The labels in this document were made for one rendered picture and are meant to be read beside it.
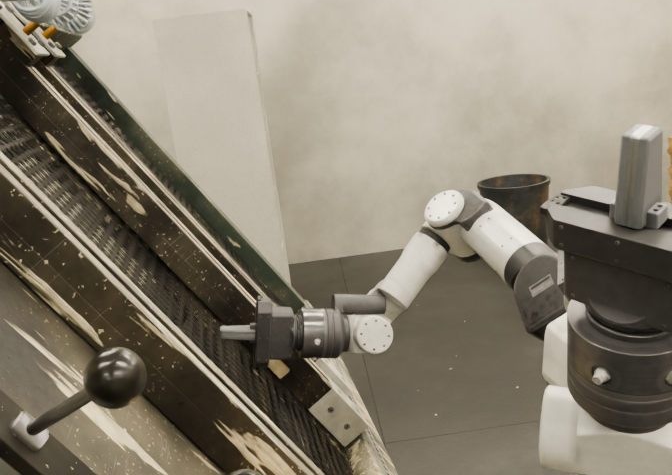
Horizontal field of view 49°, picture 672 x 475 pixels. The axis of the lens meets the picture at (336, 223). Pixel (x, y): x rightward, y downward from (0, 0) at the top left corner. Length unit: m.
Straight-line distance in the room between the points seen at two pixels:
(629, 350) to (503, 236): 0.72
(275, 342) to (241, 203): 3.56
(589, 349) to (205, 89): 4.31
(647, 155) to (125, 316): 0.61
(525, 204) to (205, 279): 4.02
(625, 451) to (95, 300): 0.57
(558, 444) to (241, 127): 4.24
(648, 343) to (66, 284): 0.61
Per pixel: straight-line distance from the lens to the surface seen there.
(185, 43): 4.75
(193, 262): 1.48
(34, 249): 0.87
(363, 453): 1.60
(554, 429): 0.61
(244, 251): 2.41
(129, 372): 0.47
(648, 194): 0.50
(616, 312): 0.53
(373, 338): 1.27
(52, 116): 1.46
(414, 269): 1.32
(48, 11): 1.29
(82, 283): 0.88
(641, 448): 0.60
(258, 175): 4.77
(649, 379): 0.54
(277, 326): 1.27
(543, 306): 1.10
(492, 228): 1.25
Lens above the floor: 1.71
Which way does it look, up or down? 13 degrees down
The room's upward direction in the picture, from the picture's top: 7 degrees counter-clockwise
